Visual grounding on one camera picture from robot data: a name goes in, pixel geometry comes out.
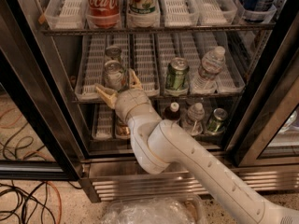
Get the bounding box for orange floor cable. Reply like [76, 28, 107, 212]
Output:
[0, 106, 63, 224]

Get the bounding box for green soda can middle shelf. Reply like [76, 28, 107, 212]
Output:
[165, 57, 189, 91]

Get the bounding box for white 7up can front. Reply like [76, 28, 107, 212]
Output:
[104, 60, 126, 91]

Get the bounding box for clear water bottle shelf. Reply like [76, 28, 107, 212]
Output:
[186, 103, 205, 135]
[191, 46, 225, 93]

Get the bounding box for stainless steel display fridge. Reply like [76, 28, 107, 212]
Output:
[0, 0, 299, 203]

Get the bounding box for dark juice bottle white cap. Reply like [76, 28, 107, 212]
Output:
[164, 102, 180, 122]

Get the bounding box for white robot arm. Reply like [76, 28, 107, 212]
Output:
[94, 70, 299, 224]

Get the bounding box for clear water bottle middle shelf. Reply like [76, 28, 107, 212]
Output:
[191, 46, 225, 93]

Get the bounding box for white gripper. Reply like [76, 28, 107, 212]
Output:
[94, 68, 151, 124]

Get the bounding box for black floor cables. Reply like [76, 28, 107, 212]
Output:
[0, 121, 82, 224]

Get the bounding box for clear tray top shelf right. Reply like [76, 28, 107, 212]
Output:
[195, 0, 237, 25]

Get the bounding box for silver can behind 7up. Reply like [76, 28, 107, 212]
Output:
[105, 45, 121, 62]

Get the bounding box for clear tray top shelf left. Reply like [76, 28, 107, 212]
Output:
[44, 0, 87, 30]

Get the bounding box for green can bottom shelf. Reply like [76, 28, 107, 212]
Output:
[206, 108, 228, 133]

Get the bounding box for clear tray middle shelf right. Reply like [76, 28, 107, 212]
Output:
[194, 32, 245, 94]

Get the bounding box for clear tray middle shelf left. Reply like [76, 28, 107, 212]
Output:
[75, 35, 106, 102]

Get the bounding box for brown can bottom front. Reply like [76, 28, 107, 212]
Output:
[115, 119, 130, 138]

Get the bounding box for glass fridge door left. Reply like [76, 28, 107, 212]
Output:
[0, 0, 81, 181]

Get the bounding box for clear tray top shelf centre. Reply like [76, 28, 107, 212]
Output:
[160, 0, 199, 27]

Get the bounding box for clear plastic bin with bag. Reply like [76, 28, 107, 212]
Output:
[100, 194, 208, 224]

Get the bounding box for clear tray middle shelf centre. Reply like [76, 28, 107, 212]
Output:
[133, 34, 160, 97]

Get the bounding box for red Coca-Cola can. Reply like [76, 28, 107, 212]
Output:
[88, 0, 120, 28]

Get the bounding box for clear water bottle bottom shelf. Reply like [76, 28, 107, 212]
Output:
[186, 103, 205, 135]

